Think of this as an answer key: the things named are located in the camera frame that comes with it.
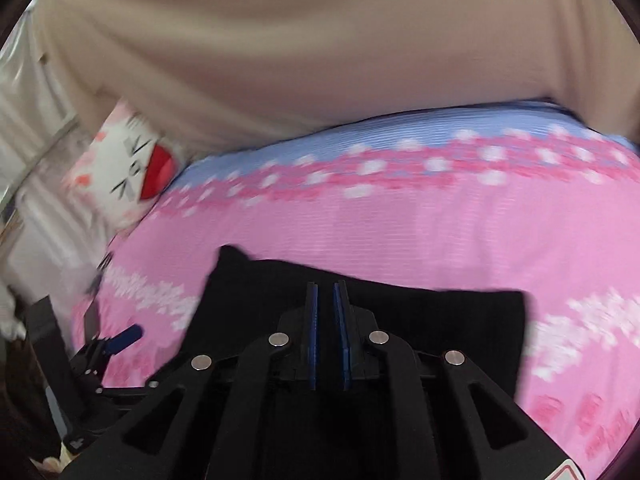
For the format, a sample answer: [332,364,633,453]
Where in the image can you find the cat face pillow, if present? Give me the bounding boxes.
[61,99,192,234]

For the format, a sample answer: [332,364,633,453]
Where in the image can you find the pink rose print bedsheet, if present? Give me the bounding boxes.
[70,101,640,467]

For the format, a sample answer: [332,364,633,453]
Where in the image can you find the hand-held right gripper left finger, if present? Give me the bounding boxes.
[60,282,321,480]

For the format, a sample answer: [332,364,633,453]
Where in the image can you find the black pants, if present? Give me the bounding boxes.
[192,244,532,397]

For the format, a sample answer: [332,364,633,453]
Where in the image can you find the white satin curtain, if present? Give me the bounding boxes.
[0,7,118,323]

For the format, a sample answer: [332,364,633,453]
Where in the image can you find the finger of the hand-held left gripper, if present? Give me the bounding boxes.
[70,324,145,391]

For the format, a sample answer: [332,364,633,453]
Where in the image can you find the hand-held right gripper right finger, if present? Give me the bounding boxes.
[333,280,568,480]

